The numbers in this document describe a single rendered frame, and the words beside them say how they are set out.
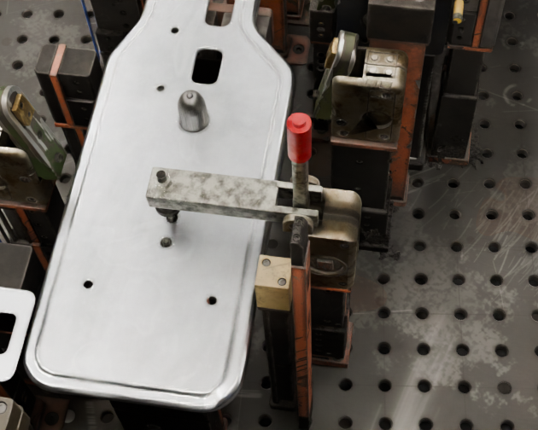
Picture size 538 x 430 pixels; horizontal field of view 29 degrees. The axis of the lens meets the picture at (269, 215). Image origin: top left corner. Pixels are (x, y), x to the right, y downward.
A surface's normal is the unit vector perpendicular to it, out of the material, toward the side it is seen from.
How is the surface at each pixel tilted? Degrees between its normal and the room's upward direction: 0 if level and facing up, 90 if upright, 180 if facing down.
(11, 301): 0
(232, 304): 0
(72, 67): 0
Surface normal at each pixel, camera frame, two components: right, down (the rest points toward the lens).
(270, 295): -0.15, 0.87
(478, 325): -0.04, -0.48
